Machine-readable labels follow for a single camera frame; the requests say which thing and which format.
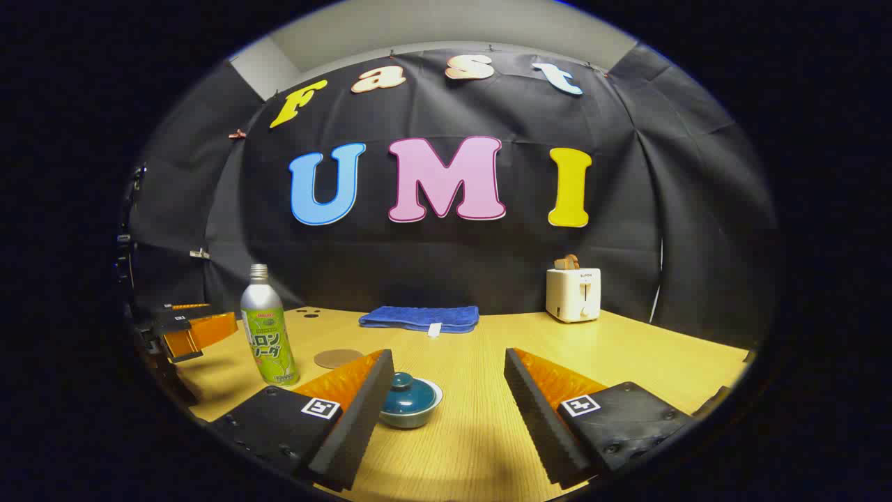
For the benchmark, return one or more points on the white clip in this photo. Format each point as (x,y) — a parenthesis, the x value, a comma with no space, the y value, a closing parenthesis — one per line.
(199,253)

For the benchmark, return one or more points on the blue folded towel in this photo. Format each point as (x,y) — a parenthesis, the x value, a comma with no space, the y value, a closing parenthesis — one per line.
(420,317)

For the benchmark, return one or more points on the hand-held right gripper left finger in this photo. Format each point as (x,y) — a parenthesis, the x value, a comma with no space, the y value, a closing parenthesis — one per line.
(362,427)

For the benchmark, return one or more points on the teal teacup lid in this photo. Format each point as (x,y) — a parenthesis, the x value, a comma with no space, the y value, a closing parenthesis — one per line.
(406,397)

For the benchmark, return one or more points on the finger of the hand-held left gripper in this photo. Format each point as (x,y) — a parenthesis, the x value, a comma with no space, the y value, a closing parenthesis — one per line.
(189,306)
(202,335)

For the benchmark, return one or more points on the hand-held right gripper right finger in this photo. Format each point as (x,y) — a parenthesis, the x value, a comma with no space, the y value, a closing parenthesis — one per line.
(540,427)

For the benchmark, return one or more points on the white toaster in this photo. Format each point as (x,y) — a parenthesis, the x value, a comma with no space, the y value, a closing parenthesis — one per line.
(573,295)

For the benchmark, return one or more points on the white teacup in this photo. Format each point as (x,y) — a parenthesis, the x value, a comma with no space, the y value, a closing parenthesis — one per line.
(418,419)

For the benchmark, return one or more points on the silver green water bottle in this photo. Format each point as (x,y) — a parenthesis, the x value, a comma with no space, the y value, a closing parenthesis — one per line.
(268,328)

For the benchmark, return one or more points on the toast slice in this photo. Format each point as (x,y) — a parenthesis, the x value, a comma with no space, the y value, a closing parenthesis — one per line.
(566,262)

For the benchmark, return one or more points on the round brown coaster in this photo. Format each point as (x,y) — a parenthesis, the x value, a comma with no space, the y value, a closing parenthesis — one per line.
(338,358)

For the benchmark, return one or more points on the black metal stand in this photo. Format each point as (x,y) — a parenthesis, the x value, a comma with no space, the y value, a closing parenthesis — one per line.
(125,244)

